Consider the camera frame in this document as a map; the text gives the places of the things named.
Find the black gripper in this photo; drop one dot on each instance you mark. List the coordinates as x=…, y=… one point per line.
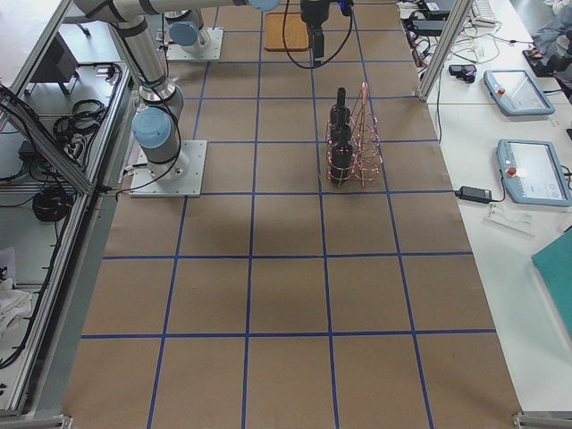
x=315, y=12

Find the dark wine bottle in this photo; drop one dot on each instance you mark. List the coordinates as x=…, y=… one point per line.
x=340, y=163
x=339, y=114
x=339, y=135

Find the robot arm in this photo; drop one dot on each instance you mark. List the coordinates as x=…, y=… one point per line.
x=186, y=29
x=156, y=126

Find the wooden tray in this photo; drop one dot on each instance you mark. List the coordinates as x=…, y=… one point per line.
x=285, y=32

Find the teach pendant far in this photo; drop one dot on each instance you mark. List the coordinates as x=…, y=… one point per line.
x=517, y=93

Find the teach pendant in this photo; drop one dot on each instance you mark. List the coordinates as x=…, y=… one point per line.
x=517, y=93
x=531, y=173

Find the black power brick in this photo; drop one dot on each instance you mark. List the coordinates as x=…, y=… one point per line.
x=478, y=195

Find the teach pendant near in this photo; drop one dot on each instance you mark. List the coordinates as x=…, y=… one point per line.
x=531, y=173

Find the teal box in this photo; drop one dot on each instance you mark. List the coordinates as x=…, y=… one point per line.
x=554, y=265

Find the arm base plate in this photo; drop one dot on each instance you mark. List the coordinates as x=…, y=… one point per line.
x=205, y=47
x=165, y=181

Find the copper wire bottle basket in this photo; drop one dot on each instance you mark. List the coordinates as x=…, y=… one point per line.
x=367, y=159

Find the aluminium frame post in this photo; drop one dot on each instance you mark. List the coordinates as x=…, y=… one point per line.
x=449, y=35

